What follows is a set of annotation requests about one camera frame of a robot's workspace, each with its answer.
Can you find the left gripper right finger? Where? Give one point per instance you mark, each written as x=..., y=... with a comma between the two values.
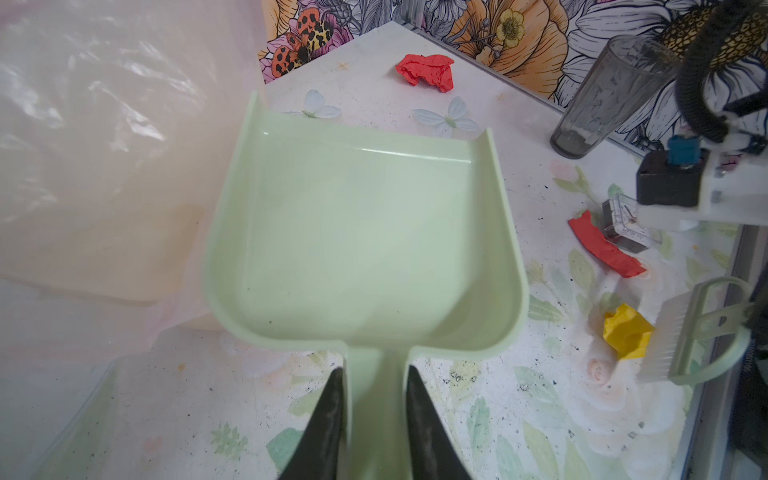
x=432, y=454

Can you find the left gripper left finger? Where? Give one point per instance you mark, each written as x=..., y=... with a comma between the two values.
x=316, y=455

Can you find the yellow paper scrap front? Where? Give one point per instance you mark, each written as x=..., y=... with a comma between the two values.
x=627, y=332

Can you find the white fabric butterfly back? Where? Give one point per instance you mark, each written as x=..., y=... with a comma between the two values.
x=315, y=107

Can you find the red paper scrap back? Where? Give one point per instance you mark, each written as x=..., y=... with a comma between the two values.
x=435, y=70

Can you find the cream bin with plastic bag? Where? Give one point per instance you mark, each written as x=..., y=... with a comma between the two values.
x=118, y=121

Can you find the red paper scrap front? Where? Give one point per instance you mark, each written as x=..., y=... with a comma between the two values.
x=592, y=239

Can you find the grey transparent plastic cup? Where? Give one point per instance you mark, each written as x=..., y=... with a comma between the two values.
x=627, y=73

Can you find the small white alarm clock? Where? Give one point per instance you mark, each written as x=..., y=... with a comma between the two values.
x=620, y=225

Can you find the green hand brush white bristles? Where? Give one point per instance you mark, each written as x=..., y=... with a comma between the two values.
x=683, y=322

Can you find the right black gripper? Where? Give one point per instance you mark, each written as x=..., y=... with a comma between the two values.
x=695, y=180

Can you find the red paper scrap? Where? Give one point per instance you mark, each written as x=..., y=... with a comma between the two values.
x=435, y=70
x=592, y=239

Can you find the green plastic dustpan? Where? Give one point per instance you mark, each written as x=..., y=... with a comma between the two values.
x=382, y=247

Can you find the white fabric butterfly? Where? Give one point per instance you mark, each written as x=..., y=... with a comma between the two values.
x=315, y=107
x=444, y=125

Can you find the white fabric butterfly front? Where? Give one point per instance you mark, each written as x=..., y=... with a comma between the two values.
x=444, y=125

